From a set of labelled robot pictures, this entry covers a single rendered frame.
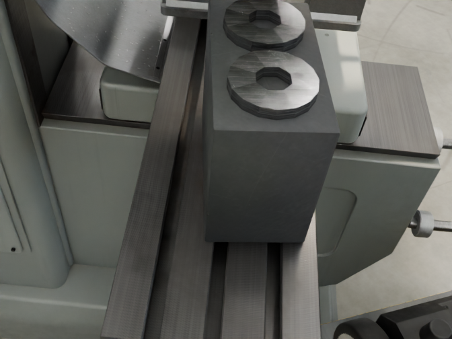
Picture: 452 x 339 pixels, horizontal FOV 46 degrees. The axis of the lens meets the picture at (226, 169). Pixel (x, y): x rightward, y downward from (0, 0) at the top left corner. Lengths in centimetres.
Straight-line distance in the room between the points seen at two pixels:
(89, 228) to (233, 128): 89
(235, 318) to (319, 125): 22
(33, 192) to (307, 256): 71
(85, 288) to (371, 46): 178
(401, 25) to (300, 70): 234
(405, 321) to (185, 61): 58
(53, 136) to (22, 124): 7
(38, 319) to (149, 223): 89
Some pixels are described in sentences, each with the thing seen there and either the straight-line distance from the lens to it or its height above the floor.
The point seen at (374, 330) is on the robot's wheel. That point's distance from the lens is 102.
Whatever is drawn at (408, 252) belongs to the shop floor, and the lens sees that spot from 189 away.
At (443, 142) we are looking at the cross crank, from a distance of 128.
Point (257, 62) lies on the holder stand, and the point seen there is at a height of 113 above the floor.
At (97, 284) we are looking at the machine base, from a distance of 146.
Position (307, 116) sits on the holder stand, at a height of 112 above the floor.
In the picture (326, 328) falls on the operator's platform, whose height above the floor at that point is 40.
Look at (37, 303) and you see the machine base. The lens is 147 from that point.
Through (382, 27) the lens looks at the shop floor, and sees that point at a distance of 281.
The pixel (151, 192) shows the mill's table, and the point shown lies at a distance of 68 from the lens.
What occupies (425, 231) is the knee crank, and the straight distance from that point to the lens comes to 126.
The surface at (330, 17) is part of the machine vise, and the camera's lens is 98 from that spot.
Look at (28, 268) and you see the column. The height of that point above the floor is 27.
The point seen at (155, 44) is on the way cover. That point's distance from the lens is 102.
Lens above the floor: 147
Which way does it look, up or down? 49 degrees down
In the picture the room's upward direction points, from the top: 6 degrees clockwise
